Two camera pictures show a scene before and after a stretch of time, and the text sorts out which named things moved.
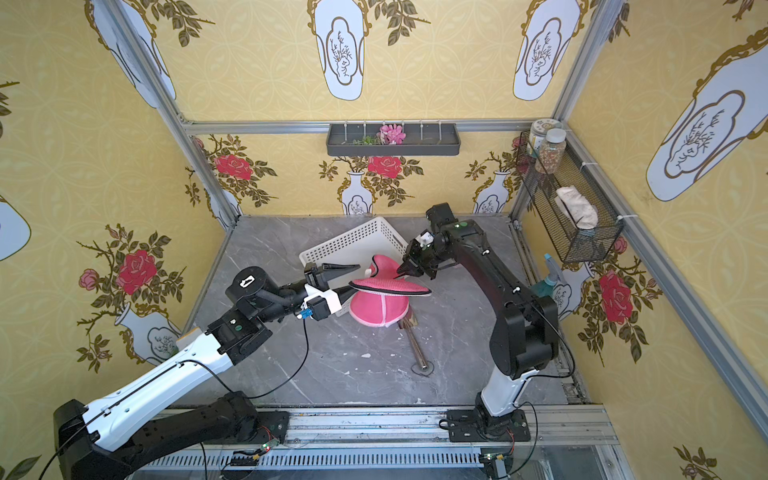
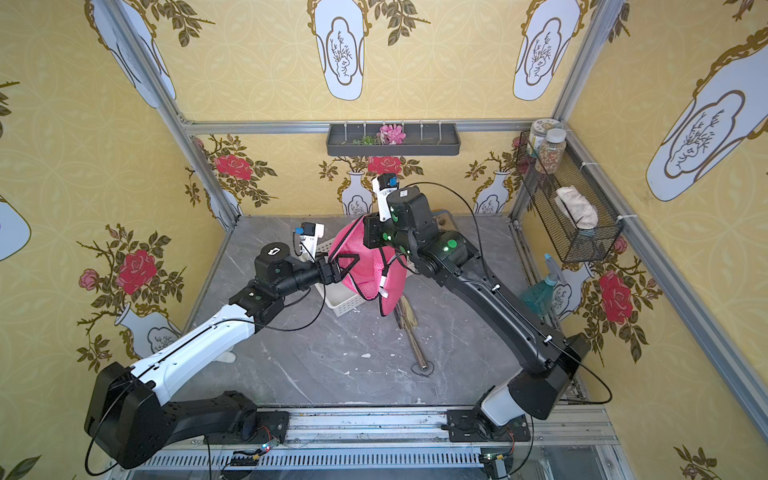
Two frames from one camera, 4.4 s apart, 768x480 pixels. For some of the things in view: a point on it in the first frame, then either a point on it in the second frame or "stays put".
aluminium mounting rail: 422,427 stays put
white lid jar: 538,132 stays put
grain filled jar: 552,151 stays put
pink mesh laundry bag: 381,300 to 379,272
